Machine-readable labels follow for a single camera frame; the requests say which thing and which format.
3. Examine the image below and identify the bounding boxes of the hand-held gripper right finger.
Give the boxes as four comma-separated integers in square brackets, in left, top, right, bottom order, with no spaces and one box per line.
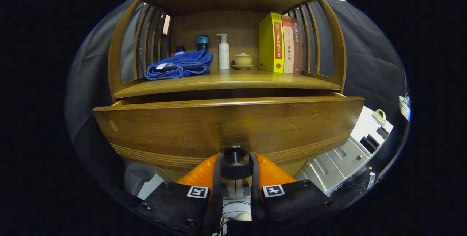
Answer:
[249,151,334,235]

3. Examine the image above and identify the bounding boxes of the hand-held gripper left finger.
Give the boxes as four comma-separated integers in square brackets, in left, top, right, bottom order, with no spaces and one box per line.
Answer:
[133,151,224,236]

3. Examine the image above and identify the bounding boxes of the wooden drawer with black knob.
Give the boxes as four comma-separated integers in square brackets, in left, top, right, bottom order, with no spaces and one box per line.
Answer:
[92,92,365,181]

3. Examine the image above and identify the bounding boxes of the white drawer unit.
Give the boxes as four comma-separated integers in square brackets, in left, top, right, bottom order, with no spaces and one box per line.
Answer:
[296,136,371,194]

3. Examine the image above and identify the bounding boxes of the small pale green object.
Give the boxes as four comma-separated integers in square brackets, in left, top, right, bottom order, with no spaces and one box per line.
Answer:
[371,109,387,126]

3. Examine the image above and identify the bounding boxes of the blue folded towel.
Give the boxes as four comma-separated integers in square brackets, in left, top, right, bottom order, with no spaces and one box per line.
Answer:
[145,50,214,80]

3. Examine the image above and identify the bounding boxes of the beige lidded tea bowl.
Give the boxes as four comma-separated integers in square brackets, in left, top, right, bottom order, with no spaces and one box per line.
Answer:
[232,53,254,70]

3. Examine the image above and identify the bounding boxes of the white pump bottle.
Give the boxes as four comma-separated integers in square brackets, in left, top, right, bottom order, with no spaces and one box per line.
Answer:
[216,33,230,70]

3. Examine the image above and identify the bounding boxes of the orange book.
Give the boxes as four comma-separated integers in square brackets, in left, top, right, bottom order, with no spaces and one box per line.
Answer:
[281,15,294,74]

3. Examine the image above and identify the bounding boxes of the brown book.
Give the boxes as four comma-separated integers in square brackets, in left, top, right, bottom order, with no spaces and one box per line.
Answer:
[292,17,303,75]

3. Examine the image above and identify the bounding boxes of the teal bottle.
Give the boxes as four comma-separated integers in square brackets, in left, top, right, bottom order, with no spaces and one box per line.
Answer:
[196,35,209,52]

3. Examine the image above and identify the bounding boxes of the yellow book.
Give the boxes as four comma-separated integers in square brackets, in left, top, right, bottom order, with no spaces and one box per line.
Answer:
[258,12,285,73]

